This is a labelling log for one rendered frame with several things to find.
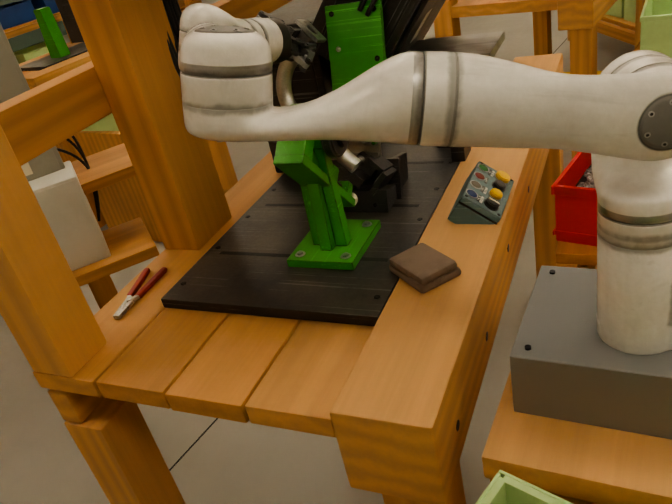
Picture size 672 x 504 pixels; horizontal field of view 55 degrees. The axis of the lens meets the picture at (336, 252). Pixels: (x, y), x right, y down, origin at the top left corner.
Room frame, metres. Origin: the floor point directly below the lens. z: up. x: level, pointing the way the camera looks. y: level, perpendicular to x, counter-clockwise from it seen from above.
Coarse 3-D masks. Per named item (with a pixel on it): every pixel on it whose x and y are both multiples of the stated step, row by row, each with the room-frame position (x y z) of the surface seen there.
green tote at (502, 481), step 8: (504, 472) 0.42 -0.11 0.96; (496, 480) 0.41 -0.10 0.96; (504, 480) 0.41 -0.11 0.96; (512, 480) 0.41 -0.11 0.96; (520, 480) 0.41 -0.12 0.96; (488, 488) 0.40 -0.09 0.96; (496, 488) 0.40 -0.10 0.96; (504, 488) 0.41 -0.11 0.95; (512, 488) 0.40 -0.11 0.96; (520, 488) 0.40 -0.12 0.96; (528, 488) 0.39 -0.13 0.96; (536, 488) 0.39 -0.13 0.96; (480, 496) 0.40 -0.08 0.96; (488, 496) 0.40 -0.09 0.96; (496, 496) 0.40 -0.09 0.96; (504, 496) 0.41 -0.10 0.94; (512, 496) 0.40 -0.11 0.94; (520, 496) 0.40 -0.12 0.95; (528, 496) 0.39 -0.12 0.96; (536, 496) 0.38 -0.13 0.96; (544, 496) 0.38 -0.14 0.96; (552, 496) 0.38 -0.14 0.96
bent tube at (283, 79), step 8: (304, 24) 1.23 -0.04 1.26; (304, 32) 1.22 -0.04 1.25; (312, 32) 1.22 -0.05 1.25; (304, 40) 1.22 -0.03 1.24; (312, 40) 1.22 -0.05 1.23; (320, 40) 1.21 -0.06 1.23; (280, 64) 1.24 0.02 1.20; (288, 64) 1.23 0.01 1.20; (296, 64) 1.24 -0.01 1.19; (280, 72) 1.24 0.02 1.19; (288, 72) 1.23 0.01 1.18; (280, 80) 1.23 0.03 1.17; (288, 80) 1.24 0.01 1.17; (280, 88) 1.23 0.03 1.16; (288, 88) 1.23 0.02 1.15; (280, 96) 1.23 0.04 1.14; (288, 96) 1.23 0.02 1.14; (280, 104) 1.23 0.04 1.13; (288, 104) 1.22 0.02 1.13; (344, 160) 1.14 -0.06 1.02; (352, 160) 1.14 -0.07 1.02; (360, 160) 1.14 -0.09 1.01; (352, 168) 1.13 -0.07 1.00
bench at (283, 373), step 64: (256, 192) 1.41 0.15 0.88; (192, 256) 1.17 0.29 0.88; (128, 320) 0.98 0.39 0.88; (192, 320) 0.93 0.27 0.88; (256, 320) 0.89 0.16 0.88; (64, 384) 0.86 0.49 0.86; (128, 384) 0.80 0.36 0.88; (192, 384) 0.76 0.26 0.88; (256, 384) 0.73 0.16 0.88; (320, 384) 0.70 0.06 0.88; (128, 448) 0.88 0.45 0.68
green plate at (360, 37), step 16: (368, 0) 1.26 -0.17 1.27; (336, 16) 1.28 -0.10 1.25; (352, 16) 1.27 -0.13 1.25; (336, 32) 1.28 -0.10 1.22; (352, 32) 1.26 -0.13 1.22; (368, 32) 1.24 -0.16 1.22; (352, 48) 1.26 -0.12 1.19; (368, 48) 1.24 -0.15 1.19; (384, 48) 1.23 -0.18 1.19; (336, 64) 1.27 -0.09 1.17; (352, 64) 1.25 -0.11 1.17; (368, 64) 1.23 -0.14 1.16; (336, 80) 1.26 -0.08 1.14
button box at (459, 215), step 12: (480, 168) 1.11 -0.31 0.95; (492, 168) 1.12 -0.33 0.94; (468, 180) 1.09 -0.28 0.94; (480, 180) 1.07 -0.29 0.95; (492, 180) 1.08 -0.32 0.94; (480, 192) 1.03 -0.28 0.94; (504, 192) 1.06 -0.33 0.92; (456, 204) 1.02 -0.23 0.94; (468, 204) 1.00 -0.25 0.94; (480, 204) 1.00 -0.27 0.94; (504, 204) 1.02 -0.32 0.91; (456, 216) 1.01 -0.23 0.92; (468, 216) 1.00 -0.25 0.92; (480, 216) 0.99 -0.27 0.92; (492, 216) 0.98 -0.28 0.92
